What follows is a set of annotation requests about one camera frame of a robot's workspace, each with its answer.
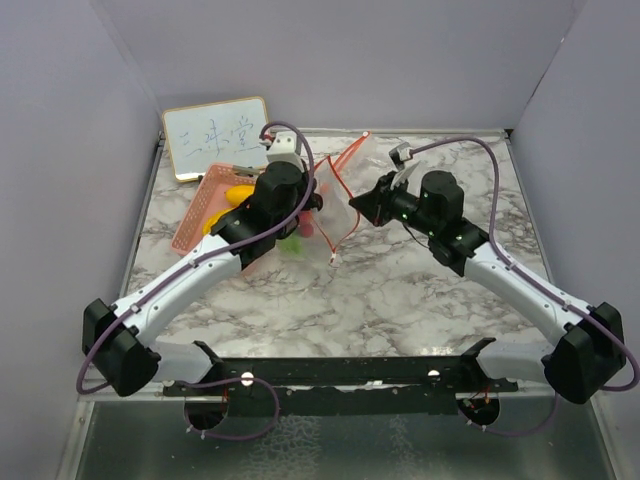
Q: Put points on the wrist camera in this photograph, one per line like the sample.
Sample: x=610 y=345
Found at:
x=283 y=147
x=402 y=158

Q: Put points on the small whiteboard with writing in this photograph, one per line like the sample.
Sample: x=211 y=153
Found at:
x=221 y=132

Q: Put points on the fake banana bunch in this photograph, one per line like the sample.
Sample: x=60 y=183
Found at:
x=213 y=220

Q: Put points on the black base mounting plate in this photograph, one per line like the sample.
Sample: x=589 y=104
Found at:
x=346 y=386

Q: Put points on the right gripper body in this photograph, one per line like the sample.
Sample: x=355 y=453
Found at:
x=397 y=202

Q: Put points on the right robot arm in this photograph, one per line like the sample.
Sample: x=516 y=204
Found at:
x=582 y=347

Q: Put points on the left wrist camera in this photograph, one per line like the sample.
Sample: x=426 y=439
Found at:
x=283 y=147

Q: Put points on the fake red strawberries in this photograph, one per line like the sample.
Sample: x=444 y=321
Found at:
x=306 y=225

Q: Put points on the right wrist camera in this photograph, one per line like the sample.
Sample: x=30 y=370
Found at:
x=402 y=158

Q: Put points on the zip bag with yellow fruit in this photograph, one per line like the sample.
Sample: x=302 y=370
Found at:
x=360 y=165

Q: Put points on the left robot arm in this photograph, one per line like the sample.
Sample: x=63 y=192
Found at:
x=120 y=340

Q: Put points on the fake green grapes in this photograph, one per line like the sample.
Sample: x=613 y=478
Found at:
x=293 y=246

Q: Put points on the fake yellow mango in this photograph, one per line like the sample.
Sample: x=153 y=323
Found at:
x=237 y=194

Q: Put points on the pink plastic basket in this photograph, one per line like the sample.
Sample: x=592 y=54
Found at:
x=208 y=200

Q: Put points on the aluminium frame rail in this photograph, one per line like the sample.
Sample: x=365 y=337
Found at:
x=85 y=406

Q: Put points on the zip bag with red fruit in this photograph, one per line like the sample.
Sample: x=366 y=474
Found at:
x=334 y=222

